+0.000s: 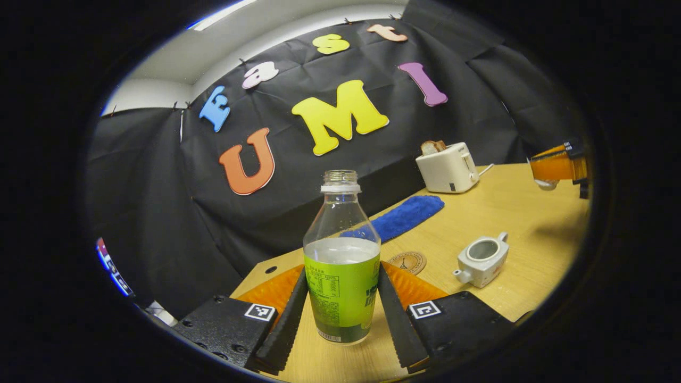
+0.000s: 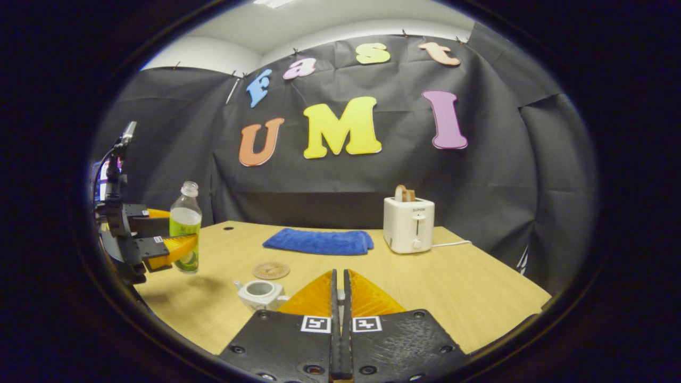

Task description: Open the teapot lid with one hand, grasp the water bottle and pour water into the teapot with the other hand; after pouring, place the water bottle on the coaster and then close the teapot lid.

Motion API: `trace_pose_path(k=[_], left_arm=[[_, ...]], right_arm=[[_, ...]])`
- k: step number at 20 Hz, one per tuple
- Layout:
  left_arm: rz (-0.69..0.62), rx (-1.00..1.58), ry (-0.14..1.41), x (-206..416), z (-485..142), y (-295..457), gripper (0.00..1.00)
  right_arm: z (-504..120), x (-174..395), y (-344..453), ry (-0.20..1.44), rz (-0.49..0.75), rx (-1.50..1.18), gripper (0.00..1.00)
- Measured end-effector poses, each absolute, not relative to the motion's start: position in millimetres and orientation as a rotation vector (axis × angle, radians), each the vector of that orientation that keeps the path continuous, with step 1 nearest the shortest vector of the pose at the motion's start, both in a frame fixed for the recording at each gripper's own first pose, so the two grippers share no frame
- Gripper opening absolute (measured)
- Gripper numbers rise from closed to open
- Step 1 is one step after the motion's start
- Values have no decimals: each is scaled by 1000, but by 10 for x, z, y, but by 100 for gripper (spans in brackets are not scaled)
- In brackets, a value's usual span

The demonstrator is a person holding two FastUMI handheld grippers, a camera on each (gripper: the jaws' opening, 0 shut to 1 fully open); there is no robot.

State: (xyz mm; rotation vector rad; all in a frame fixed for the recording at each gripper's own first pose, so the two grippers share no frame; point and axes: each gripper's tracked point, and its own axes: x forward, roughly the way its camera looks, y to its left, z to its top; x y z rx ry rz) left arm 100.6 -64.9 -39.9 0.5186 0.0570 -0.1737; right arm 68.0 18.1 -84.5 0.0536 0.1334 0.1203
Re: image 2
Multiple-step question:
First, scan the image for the black backdrop cloth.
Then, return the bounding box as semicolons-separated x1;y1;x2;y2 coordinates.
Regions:
90;24;599;296

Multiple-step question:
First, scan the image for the blue towel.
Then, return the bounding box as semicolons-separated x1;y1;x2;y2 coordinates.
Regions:
262;228;375;256

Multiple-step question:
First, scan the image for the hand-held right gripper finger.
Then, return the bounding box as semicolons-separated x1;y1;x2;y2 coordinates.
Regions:
343;269;469;383
219;269;341;383

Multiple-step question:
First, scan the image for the clear green-label water bottle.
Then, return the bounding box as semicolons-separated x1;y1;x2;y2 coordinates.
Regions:
169;181;203;274

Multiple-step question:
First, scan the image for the white toaster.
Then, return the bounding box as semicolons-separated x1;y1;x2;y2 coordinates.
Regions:
383;196;435;254

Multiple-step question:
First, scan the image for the round wooden coaster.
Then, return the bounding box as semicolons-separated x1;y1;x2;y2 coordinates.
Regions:
252;261;291;280

